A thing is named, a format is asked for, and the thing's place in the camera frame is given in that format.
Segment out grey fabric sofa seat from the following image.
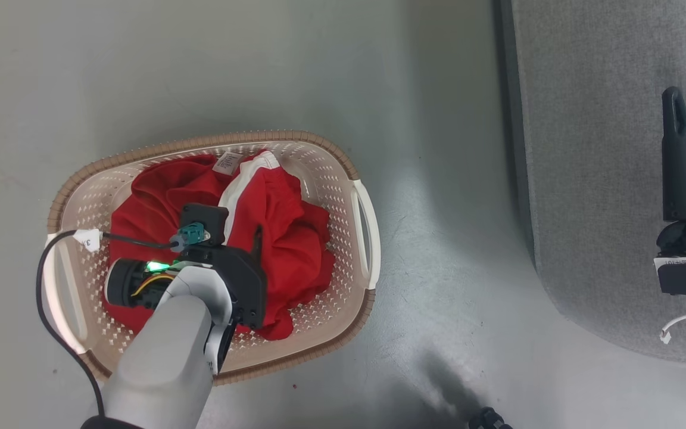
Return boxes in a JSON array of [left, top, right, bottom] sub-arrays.
[[501, 0, 686, 364]]

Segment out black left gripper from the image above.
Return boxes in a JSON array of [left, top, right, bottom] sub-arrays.
[[183, 225, 267, 329]]

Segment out beige perforated laundry basket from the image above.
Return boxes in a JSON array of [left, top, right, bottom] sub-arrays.
[[45, 130, 382, 386]]

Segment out thin white wire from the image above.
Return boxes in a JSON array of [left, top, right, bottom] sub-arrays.
[[660, 313, 686, 345]]

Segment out red garment with white stripes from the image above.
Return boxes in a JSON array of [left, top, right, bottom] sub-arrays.
[[103, 150, 336, 341]]

